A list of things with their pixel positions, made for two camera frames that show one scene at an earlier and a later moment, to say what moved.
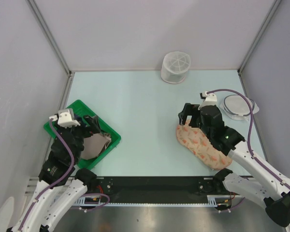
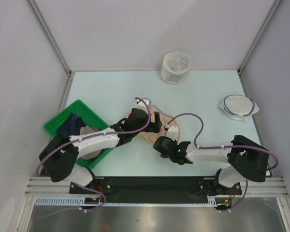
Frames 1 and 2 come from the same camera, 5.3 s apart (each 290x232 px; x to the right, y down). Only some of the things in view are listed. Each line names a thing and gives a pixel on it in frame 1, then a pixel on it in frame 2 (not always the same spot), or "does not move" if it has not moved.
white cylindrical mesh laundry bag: (174, 66) does not move
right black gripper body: (208, 134) to (170, 156)
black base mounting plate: (124, 189) does not move
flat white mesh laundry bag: (237, 107) does not move
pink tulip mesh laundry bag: (194, 141) to (165, 120)
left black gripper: (89, 130) to (154, 127)
